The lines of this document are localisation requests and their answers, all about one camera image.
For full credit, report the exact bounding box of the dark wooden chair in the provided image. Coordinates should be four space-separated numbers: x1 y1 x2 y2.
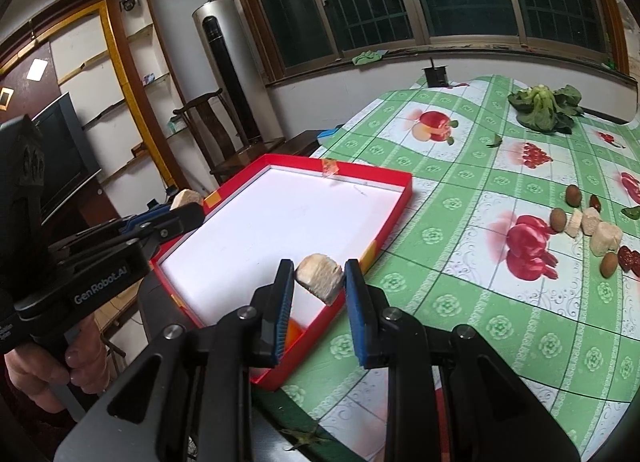
172 88 286 183

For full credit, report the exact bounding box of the person's left hand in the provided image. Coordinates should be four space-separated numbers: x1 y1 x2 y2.
0 314 108 415

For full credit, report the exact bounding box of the black square holder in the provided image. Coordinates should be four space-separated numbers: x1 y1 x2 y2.
421 58 449 89

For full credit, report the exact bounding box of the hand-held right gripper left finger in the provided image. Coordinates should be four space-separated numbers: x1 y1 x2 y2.
52 258 296 462

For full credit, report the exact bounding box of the green fruit print tablecloth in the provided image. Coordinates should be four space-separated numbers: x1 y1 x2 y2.
252 74 640 462

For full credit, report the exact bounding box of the dark low wooden table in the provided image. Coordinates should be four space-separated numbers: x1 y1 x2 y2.
272 129 341 158

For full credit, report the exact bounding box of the brown shelf cabinet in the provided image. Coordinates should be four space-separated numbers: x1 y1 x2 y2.
0 0 196 203

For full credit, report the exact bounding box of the black television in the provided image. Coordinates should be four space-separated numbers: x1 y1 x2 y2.
30 92 103 223

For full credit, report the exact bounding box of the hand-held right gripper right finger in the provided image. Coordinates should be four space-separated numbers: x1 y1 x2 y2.
344 258 583 462

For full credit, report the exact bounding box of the white tower air conditioner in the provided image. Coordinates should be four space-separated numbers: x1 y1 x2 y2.
192 0 281 153

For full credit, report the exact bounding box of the green bok choy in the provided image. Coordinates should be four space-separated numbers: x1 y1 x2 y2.
507 84 585 133

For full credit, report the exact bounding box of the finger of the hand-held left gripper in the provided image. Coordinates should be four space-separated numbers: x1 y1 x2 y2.
47 204 175 253
50 202 206 270

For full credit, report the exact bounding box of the green tomato calyx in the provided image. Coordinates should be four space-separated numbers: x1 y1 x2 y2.
280 424 333 450

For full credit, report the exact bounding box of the green cloth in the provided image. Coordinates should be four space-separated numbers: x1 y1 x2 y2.
351 49 387 67

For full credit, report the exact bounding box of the red box with white inside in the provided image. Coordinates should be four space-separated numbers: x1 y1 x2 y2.
150 153 414 390

